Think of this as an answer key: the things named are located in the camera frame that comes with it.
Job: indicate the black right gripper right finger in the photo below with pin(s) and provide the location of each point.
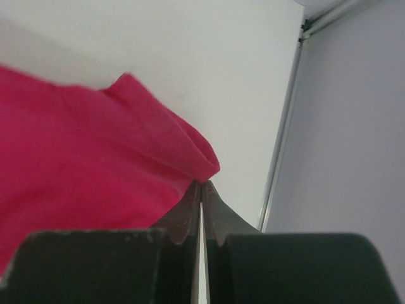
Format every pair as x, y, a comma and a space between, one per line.
247, 266

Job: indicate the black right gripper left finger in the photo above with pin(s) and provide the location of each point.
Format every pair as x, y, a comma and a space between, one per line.
154, 265

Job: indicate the pink t shirt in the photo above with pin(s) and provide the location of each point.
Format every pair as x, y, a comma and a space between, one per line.
73, 157

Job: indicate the aluminium frame rail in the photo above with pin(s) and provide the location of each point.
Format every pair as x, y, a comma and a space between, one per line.
317, 21

